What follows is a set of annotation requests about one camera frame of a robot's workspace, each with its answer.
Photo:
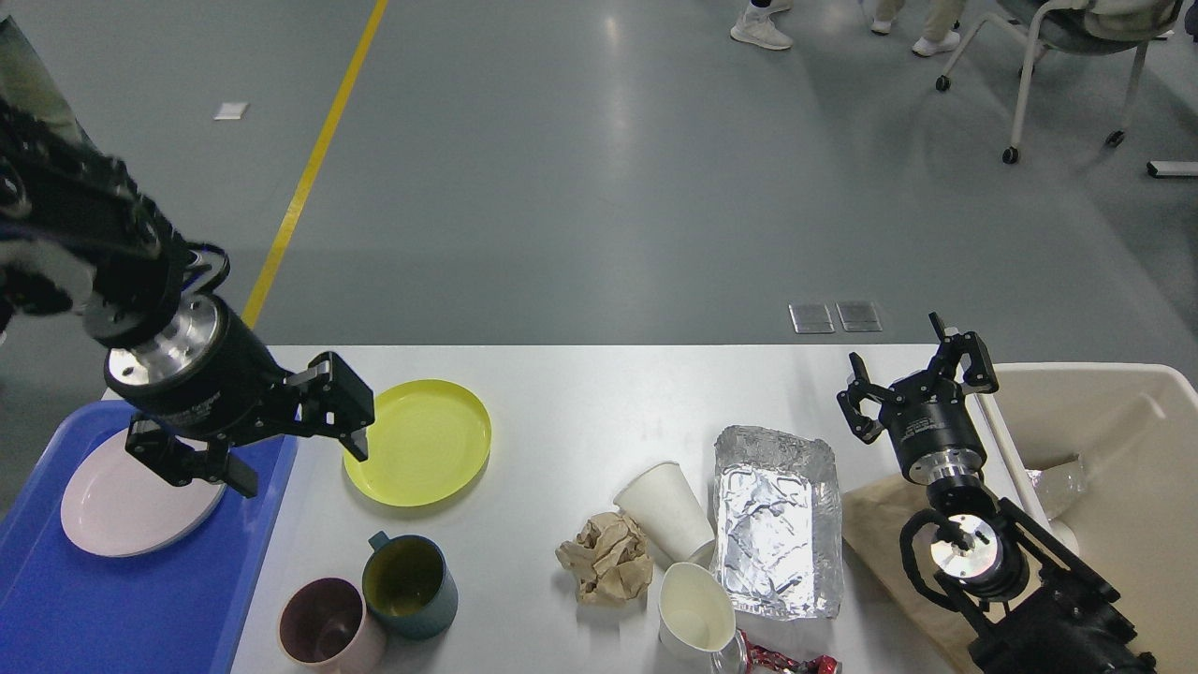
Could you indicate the person in jeans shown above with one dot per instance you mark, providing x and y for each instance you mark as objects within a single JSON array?
[{"x": 28, "y": 86}]

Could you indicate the upright white paper cup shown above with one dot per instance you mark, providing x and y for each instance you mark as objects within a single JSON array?
[{"x": 697, "y": 619}]

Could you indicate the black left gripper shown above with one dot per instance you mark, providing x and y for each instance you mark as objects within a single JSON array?
[{"x": 206, "y": 376}]

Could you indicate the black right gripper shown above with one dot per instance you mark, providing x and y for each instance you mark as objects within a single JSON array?
[{"x": 936, "y": 426}]

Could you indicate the blue plastic tray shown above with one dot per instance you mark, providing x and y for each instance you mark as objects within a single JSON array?
[{"x": 177, "y": 610}]

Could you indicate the left floor socket plate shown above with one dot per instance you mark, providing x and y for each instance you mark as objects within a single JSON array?
[{"x": 811, "y": 318}]

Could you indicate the pink mug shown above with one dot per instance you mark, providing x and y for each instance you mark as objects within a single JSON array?
[{"x": 326, "y": 627}]

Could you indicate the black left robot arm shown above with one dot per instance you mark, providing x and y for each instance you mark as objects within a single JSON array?
[{"x": 79, "y": 235}]

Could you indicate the person in white sneakers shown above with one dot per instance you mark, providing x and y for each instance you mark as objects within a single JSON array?
[{"x": 755, "y": 25}]

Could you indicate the beige plastic bin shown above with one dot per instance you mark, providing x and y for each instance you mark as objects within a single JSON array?
[{"x": 1135, "y": 426}]

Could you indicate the floor socket plate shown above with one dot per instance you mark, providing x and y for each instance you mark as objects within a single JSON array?
[
  {"x": 859, "y": 316},
  {"x": 811, "y": 318}
]

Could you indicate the person in beige trousers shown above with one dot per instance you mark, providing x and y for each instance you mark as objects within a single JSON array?
[{"x": 940, "y": 32}]

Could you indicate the pink plate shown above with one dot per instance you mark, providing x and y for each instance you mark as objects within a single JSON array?
[{"x": 113, "y": 506}]

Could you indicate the white bar on floor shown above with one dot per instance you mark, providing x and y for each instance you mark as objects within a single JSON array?
[{"x": 1172, "y": 169}]

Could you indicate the aluminium foil tray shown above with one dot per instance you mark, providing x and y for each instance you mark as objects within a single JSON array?
[{"x": 778, "y": 513}]

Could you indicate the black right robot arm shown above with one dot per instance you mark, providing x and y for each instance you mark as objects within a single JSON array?
[{"x": 1033, "y": 605}]

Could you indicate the yellow plate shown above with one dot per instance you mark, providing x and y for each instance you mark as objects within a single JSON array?
[{"x": 429, "y": 439}]

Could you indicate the brown paper bag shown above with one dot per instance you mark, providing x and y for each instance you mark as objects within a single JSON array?
[{"x": 872, "y": 519}]

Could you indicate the lying white paper cup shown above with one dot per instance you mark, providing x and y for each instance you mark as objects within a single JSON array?
[{"x": 662, "y": 502}]

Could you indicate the white paper on floor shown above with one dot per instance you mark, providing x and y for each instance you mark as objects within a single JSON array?
[{"x": 231, "y": 111}]

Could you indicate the right floor socket plate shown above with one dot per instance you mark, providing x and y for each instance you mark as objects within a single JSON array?
[{"x": 859, "y": 316}]

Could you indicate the crumpled brown paper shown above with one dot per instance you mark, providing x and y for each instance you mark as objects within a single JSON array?
[{"x": 609, "y": 561}]

